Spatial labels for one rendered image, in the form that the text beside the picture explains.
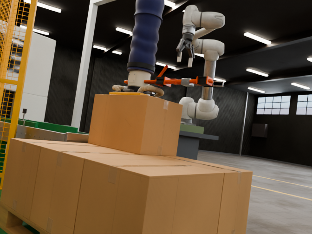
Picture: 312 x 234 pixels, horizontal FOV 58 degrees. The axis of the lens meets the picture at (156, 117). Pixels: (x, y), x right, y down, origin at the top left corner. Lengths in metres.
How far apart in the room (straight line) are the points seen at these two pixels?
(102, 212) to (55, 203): 0.35
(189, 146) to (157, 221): 1.64
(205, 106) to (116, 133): 1.00
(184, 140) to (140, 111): 0.87
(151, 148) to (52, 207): 0.76
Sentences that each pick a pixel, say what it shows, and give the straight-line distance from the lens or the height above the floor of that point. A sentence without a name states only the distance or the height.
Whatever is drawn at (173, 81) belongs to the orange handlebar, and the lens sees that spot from 1.99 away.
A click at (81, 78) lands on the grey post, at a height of 1.56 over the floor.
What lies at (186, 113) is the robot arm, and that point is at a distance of 2.72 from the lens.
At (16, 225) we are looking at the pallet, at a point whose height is 0.03.
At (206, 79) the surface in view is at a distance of 1.85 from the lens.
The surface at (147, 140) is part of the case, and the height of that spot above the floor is 0.64.
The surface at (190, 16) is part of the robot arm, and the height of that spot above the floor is 1.53.
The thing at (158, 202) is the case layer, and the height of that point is 0.44.
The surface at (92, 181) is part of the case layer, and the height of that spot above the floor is 0.46.
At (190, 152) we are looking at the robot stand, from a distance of 2.71.
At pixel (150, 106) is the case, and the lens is 1.89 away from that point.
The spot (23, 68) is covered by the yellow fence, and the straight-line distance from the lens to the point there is 2.94.
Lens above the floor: 0.70
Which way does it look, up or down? 3 degrees up
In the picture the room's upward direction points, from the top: 8 degrees clockwise
